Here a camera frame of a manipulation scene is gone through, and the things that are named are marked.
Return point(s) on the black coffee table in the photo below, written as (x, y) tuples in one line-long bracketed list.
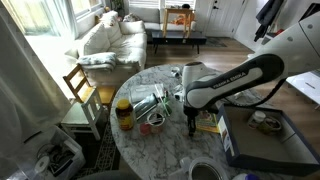
[(177, 38)]

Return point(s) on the white lid jar in box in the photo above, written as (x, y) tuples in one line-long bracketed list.
[(256, 119)]

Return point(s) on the amber jar yellow lid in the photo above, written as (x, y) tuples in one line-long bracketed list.
[(124, 113)]

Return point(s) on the crumpled grey white cloth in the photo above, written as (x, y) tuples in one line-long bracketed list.
[(176, 72)]

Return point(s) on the folded grey blanket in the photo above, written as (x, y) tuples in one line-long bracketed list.
[(105, 60)]

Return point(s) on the wooden stool on table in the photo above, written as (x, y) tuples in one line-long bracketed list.
[(184, 18)]

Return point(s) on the clear plastic storage bin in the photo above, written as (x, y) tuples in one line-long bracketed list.
[(50, 155)]

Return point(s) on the clear plastic bag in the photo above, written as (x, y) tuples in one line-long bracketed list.
[(139, 92)]

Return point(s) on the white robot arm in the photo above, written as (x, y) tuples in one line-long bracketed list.
[(202, 89)]

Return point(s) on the white small chair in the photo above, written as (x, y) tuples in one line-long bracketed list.
[(82, 117)]

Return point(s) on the white bottle blue cap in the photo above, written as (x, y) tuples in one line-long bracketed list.
[(245, 176)]

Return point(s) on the hanging dark jacket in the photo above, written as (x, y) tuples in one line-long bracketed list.
[(266, 16)]

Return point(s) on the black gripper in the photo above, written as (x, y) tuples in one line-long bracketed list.
[(191, 113)]

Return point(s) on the wooden chair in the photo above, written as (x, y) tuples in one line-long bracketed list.
[(80, 87)]

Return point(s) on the white sofa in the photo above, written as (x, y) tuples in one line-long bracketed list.
[(122, 44)]

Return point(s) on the dark blue cardboard box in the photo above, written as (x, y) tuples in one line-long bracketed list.
[(284, 151)]

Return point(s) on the red small cup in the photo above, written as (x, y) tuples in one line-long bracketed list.
[(145, 129)]

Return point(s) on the yellow picture book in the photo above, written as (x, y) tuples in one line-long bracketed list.
[(206, 121)]

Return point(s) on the round tin in box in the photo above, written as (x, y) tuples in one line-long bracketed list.
[(270, 126)]

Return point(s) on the clear tape roll cup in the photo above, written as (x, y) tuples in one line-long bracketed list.
[(156, 121)]

